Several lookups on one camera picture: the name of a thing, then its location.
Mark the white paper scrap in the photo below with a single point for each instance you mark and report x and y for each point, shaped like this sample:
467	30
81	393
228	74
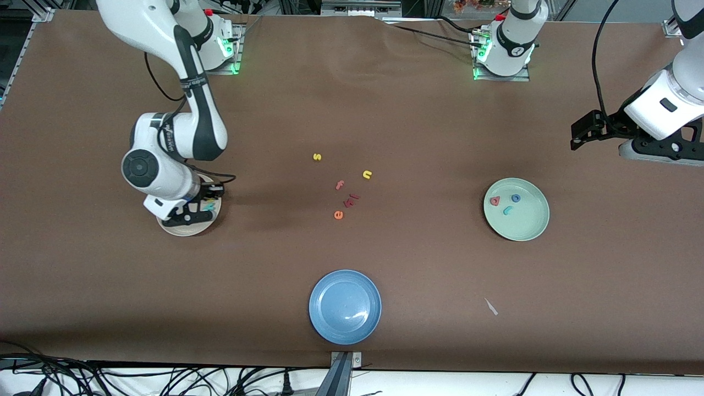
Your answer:
491	307

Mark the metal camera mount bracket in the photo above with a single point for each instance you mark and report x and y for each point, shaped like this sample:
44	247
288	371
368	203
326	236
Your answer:
345	374

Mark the light green plate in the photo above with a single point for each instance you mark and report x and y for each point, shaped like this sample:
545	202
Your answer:
528	220

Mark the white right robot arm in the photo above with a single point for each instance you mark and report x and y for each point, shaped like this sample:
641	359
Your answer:
137	22

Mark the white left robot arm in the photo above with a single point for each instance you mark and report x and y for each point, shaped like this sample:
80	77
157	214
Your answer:
514	44

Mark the teal foam letter y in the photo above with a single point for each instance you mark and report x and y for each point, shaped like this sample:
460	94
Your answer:
209	205

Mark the aluminium frame profile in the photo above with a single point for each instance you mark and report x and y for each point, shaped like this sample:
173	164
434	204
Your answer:
43	14
671	27

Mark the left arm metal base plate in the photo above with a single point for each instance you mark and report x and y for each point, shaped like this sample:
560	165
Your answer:
522	78

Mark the grey metal frame bar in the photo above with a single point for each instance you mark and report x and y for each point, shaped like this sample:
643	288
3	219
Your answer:
360	7

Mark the orange dried flowers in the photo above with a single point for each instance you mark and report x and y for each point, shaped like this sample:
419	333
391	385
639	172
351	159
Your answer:
476	4

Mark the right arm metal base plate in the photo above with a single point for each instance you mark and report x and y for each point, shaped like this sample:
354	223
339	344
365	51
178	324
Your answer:
237	55

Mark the beige brown plate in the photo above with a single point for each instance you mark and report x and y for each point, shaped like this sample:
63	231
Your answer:
190	231

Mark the black power plug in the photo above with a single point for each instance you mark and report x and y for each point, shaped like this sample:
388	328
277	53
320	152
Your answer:
286	384

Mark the blue plate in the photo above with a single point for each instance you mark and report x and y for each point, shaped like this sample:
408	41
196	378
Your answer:
345	307

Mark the brown table cover sheet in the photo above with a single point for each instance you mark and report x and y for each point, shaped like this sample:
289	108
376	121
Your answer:
110	275

